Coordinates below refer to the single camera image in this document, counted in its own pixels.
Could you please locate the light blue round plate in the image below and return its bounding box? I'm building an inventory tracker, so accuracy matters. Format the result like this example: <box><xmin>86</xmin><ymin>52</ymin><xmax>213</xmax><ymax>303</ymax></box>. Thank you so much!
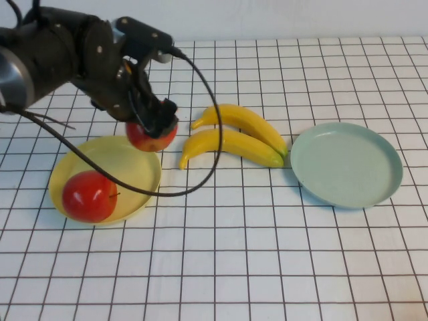
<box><xmin>290</xmin><ymin>122</ymin><xmax>404</xmax><ymax>211</ymax></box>

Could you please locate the yellow round plate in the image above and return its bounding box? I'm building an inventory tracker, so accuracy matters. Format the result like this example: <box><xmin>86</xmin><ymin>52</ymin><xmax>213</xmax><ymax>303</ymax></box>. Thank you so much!
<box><xmin>48</xmin><ymin>135</ymin><xmax>163</xmax><ymax>227</ymax></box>

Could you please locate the white grid tablecloth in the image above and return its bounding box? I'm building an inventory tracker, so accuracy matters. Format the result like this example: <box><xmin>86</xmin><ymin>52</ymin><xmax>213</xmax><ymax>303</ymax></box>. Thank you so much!
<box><xmin>0</xmin><ymin>37</ymin><xmax>428</xmax><ymax>321</ymax></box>

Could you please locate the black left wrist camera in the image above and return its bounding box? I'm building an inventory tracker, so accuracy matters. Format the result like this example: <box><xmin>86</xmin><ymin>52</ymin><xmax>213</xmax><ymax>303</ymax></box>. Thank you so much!
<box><xmin>112</xmin><ymin>15</ymin><xmax>175</xmax><ymax>64</ymax></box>

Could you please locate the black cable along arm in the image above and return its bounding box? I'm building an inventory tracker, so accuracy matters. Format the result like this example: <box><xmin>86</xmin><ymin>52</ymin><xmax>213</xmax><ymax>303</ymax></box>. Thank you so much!
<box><xmin>5</xmin><ymin>0</ymin><xmax>25</xmax><ymax>29</ymax></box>

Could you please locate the red apple with dark stem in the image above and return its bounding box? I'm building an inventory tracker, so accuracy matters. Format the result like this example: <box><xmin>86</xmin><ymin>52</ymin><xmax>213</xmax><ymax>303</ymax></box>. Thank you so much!
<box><xmin>62</xmin><ymin>170</ymin><xmax>120</xmax><ymax>224</ymax></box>

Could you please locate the thick black camera cable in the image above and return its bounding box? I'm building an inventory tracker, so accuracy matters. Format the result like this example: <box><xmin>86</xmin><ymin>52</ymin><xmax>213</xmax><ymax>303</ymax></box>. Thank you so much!
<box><xmin>0</xmin><ymin>46</ymin><xmax>223</xmax><ymax>198</ymax></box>

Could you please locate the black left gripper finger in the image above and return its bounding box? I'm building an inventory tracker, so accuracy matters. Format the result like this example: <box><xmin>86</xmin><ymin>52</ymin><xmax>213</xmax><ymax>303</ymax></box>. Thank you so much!
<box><xmin>160</xmin><ymin>99</ymin><xmax>179</xmax><ymax>125</ymax></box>
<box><xmin>145</xmin><ymin>113</ymin><xmax>177</xmax><ymax>138</ymax></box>

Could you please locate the red apple with yellow patch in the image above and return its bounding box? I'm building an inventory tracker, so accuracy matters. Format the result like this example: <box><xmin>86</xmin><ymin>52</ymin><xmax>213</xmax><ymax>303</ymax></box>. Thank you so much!
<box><xmin>126</xmin><ymin>120</ymin><xmax>179</xmax><ymax>153</ymax></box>

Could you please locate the yellow plastic banana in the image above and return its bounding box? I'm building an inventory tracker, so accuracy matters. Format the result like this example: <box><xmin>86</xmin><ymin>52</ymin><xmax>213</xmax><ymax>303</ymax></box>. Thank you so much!
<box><xmin>190</xmin><ymin>104</ymin><xmax>288</xmax><ymax>158</ymax></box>
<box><xmin>179</xmin><ymin>129</ymin><xmax>284</xmax><ymax>171</ymax></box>

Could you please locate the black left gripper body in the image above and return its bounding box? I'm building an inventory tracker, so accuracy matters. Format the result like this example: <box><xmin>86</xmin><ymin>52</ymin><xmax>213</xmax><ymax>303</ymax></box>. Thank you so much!
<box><xmin>128</xmin><ymin>62</ymin><xmax>164</xmax><ymax>130</ymax></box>

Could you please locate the thin black cable tie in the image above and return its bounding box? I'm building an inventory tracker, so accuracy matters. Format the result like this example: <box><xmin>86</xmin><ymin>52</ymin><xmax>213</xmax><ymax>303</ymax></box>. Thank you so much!
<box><xmin>31</xmin><ymin>112</ymin><xmax>77</xmax><ymax>130</ymax></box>

